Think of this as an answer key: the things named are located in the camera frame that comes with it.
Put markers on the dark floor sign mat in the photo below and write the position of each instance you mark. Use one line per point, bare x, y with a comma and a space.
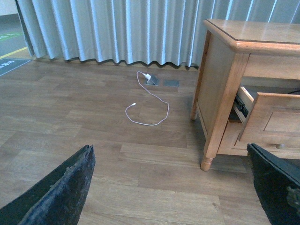
9, 64

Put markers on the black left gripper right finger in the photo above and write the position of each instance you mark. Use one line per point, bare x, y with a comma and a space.
277, 184

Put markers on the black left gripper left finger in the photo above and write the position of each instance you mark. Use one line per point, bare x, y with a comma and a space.
57, 199

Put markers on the wooden drawer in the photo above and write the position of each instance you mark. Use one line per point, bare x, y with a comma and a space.
269, 118
230, 145

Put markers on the closed metal floor socket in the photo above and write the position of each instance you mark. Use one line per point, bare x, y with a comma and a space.
171, 83

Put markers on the wooden nightstand cabinet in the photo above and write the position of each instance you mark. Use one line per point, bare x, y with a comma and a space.
239, 53

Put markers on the white wall plug adapter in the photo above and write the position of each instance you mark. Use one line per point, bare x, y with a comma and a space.
147, 76

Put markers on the open metal floor socket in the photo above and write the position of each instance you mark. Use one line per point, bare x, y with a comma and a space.
152, 81

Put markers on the grey pleated curtain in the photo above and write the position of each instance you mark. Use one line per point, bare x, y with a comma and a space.
136, 30

